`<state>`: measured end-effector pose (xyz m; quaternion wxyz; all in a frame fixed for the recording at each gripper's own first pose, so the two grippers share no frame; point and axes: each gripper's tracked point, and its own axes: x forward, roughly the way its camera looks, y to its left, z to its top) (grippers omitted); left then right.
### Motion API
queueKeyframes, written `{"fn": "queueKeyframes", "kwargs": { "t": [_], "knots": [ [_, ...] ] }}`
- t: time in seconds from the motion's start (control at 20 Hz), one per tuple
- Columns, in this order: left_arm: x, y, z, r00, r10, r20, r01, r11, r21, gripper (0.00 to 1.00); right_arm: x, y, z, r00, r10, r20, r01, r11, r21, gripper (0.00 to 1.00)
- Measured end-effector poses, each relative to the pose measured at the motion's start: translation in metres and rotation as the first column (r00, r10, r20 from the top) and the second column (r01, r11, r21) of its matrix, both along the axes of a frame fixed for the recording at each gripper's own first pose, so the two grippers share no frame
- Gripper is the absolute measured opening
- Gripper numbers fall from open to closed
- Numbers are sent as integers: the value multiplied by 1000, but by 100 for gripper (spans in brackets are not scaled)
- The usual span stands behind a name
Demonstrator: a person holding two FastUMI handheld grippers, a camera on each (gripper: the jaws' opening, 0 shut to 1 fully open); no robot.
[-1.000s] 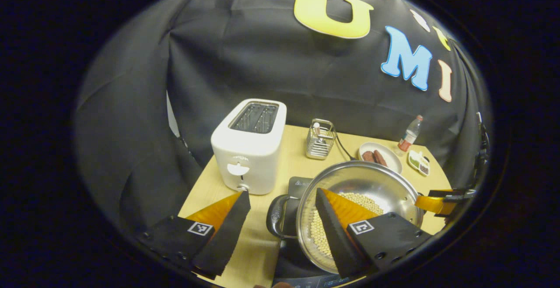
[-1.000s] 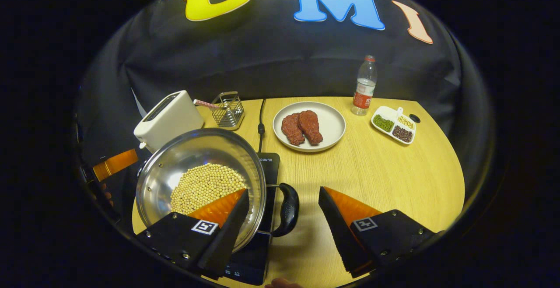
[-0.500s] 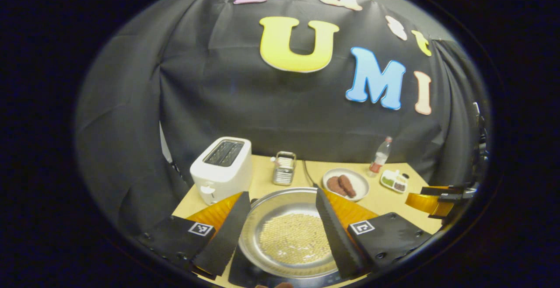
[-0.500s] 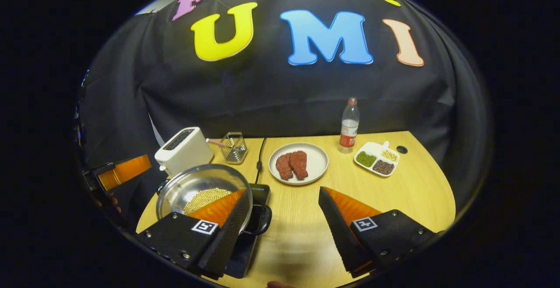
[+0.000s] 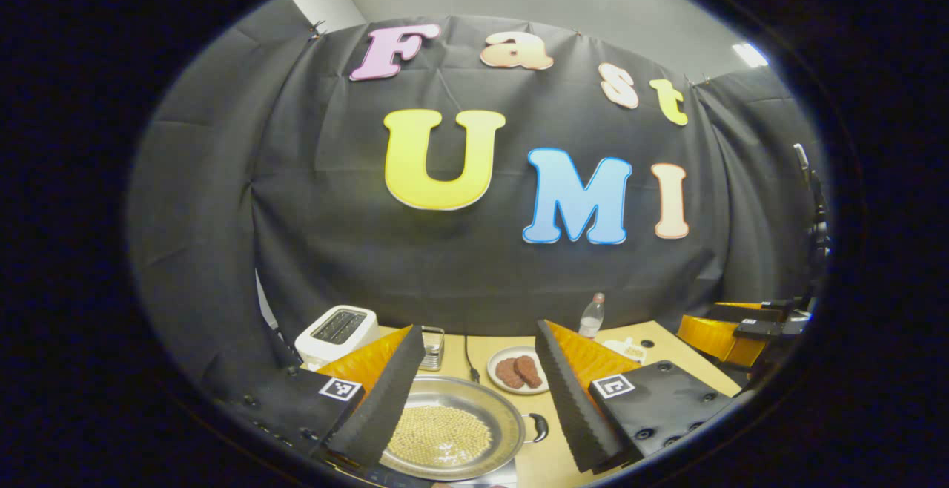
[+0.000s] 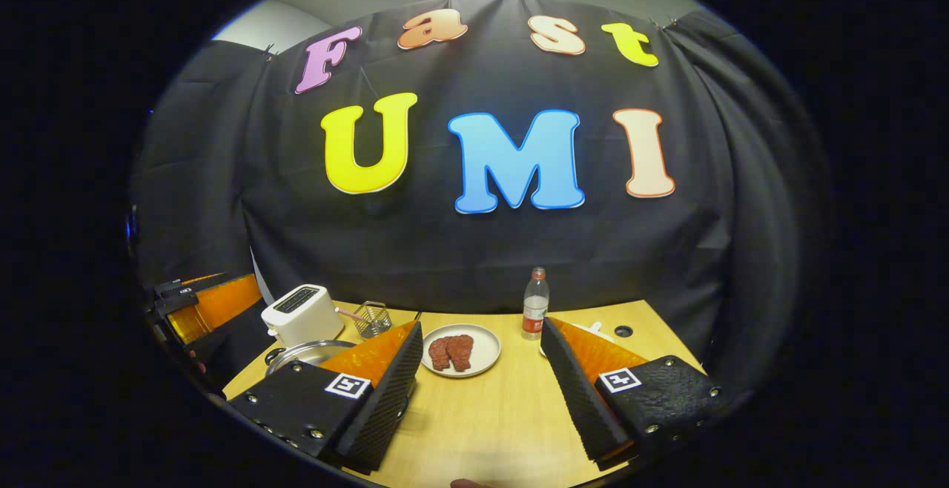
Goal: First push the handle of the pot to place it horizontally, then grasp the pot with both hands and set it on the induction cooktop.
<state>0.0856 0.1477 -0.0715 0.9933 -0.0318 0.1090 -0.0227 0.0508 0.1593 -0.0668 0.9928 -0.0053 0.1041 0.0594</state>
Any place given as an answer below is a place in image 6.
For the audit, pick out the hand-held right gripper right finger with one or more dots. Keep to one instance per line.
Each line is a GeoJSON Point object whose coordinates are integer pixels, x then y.
{"type": "Point", "coordinates": [582, 399]}

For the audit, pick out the white divided bean dish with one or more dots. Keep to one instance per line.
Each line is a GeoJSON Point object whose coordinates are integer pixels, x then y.
{"type": "Point", "coordinates": [597, 331]}

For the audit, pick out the stainless steel pot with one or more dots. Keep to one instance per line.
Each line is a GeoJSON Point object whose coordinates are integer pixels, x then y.
{"type": "Point", "coordinates": [311, 353]}

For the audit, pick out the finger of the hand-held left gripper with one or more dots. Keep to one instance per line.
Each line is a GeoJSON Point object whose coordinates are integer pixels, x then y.
{"type": "Point", "coordinates": [222, 302]}
{"type": "Point", "coordinates": [174, 291]}

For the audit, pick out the brown steak piece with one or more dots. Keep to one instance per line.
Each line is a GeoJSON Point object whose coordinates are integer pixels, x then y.
{"type": "Point", "coordinates": [461, 351]}
{"type": "Point", "coordinates": [439, 354]}

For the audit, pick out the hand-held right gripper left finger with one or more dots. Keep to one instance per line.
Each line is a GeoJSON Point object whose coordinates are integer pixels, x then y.
{"type": "Point", "coordinates": [385, 391]}

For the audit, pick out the white round plate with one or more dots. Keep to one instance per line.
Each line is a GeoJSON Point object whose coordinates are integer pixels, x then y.
{"type": "Point", "coordinates": [485, 351]}

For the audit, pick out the pink striped stick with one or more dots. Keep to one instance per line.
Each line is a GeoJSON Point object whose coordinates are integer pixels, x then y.
{"type": "Point", "coordinates": [345, 313]}

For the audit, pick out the white toaster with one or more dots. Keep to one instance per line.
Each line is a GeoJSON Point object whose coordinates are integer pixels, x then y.
{"type": "Point", "coordinates": [300, 317]}

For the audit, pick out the clear plastic water bottle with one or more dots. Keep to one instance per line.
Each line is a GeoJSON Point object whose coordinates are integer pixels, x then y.
{"type": "Point", "coordinates": [535, 310]}

